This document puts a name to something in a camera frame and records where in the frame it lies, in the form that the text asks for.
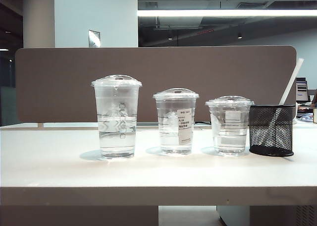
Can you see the large clear plastic cup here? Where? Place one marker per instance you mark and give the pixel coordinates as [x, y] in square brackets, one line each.
[116, 136]

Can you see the black mesh pen holder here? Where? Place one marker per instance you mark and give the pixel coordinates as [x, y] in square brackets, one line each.
[262, 127]

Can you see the white paper-wrapped straw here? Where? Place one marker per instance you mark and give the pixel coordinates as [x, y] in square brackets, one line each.
[291, 82]

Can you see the medium clear cup printed label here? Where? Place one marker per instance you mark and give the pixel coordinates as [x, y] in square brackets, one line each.
[171, 136]

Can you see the small clear cup blank label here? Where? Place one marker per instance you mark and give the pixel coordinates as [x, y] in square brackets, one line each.
[229, 141]

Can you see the brown desk partition panel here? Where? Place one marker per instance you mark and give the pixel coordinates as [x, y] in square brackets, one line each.
[62, 87]

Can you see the black ceiling spotlight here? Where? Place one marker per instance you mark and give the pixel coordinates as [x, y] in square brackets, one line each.
[239, 35]

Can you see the long ceiling light strip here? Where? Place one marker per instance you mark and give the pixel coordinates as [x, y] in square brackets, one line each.
[223, 13]

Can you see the brown under-desk panel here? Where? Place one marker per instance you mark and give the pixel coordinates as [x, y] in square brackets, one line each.
[74, 216]

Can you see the computer monitor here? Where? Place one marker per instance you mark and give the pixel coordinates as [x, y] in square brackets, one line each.
[302, 89]

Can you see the seated person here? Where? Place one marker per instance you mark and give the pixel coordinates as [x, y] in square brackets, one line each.
[314, 98]

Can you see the small cardboard box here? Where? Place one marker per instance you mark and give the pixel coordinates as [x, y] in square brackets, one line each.
[315, 115]

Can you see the silver wall sign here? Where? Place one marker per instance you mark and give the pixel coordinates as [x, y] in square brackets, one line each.
[94, 39]

